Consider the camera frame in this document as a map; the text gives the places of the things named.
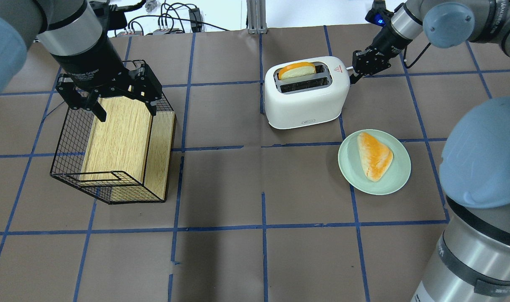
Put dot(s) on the aluminium frame post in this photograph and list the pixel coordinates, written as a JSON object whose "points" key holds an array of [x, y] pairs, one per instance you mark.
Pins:
{"points": [[256, 17]]}

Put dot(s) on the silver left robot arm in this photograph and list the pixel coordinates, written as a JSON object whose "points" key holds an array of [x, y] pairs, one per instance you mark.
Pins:
{"points": [[75, 34]]}

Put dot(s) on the triangular toasted bread on plate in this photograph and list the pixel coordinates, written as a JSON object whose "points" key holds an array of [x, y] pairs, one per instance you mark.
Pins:
{"points": [[375, 157]]}

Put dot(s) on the black wire basket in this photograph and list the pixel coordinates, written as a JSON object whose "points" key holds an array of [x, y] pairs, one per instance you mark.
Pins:
{"points": [[70, 151]]}

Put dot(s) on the wooden box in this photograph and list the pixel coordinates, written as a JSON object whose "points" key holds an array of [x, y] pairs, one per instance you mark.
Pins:
{"points": [[127, 156]]}

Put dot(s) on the light green plate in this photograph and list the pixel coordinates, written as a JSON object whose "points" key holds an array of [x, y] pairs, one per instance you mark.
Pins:
{"points": [[394, 179]]}

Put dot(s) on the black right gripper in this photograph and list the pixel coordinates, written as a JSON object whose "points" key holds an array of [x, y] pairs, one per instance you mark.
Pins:
{"points": [[386, 40]]}

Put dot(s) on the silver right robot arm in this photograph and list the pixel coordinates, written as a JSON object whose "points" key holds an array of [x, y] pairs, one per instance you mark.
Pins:
{"points": [[471, 261]]}

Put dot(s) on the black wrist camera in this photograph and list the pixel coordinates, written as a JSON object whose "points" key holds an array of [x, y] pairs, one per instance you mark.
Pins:
{"points": [[378, 13]]}

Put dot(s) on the white two-slot toaster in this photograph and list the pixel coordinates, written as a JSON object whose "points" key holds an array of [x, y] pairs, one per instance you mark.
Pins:
{"points": [[306, 100]]}

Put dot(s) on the bread slice in toaster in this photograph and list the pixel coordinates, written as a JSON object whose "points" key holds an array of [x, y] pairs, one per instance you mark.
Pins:
{"points": [[296, 70]]}

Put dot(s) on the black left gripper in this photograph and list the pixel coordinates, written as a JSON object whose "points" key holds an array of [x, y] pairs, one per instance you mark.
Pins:
{"points": [[92, 63]]}

